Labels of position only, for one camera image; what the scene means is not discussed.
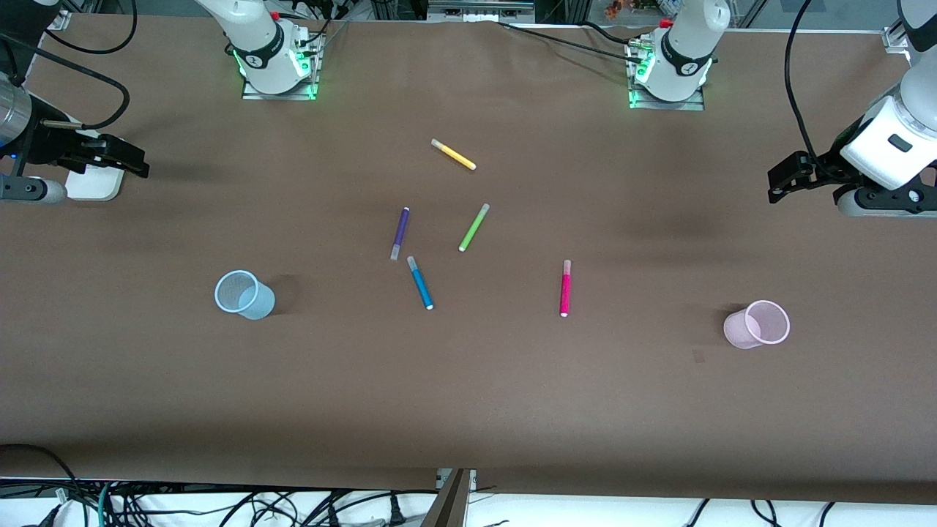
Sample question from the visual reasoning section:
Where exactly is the aluminium table frame post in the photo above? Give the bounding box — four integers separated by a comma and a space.
420, 468, 478, 527

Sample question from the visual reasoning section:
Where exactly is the purple marker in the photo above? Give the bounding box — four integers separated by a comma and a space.
389, 207, 411, 261

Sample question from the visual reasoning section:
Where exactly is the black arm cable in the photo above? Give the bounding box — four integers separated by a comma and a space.
784, 0, 832, 159
0, 33, 132, 131
44, 0, 139, 56

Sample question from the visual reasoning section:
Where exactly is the brown table cover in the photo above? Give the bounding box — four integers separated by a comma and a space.
0, 13, 937, 504

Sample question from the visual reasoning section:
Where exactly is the yellow marker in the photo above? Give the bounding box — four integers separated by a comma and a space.
430, 138, 477, 171

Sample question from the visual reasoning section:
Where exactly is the pink mesh cup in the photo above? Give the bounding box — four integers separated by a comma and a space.
723, 299, 791, 350

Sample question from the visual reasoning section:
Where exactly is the blue mesh cup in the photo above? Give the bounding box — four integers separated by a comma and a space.
214, 270, 277, 321

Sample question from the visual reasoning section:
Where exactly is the blue marker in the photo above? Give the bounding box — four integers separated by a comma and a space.
406, 255, 435, 311

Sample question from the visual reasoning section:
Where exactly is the green marker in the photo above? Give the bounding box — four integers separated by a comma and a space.
458, 203, 490, 253

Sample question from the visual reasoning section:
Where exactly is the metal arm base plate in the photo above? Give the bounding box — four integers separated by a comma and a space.
627, 37, 706, 112
242, 28, 324, 102

